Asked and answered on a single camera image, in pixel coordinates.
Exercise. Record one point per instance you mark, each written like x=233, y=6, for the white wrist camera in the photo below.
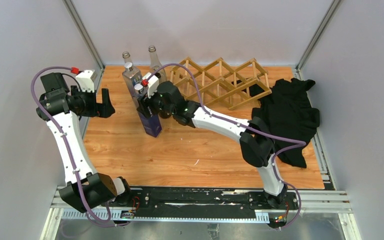
x=150, y=85
x=86, y=80

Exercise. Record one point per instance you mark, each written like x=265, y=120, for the dark green cloth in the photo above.
x=287, y=111

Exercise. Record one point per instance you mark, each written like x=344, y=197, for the blue square glass bottle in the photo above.
x=132, y=76

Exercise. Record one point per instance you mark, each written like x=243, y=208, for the wooden wine rack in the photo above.
x=220, y=83

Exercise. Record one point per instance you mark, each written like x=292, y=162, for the clear glass bottle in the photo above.
x=155, y=64

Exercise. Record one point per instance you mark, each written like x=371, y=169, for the olive wine bottle silver neck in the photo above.
x=164, y=115

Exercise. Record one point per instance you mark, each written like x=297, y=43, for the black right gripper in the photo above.
x=144, y=102

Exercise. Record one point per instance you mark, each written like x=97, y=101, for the dark labelled clear bottle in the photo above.
x=126, y=58

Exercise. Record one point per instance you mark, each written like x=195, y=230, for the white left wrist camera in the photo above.
x=86, y=80

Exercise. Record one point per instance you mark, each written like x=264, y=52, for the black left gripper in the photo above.
x=103, y=110

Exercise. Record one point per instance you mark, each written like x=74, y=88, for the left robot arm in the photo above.
x=61, y=107

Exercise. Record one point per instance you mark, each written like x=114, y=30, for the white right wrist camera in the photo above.
x=150, y=85

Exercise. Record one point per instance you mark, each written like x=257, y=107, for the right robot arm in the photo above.
x=257, y=150

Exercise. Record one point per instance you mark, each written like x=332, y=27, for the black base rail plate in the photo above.
x=203, y=203

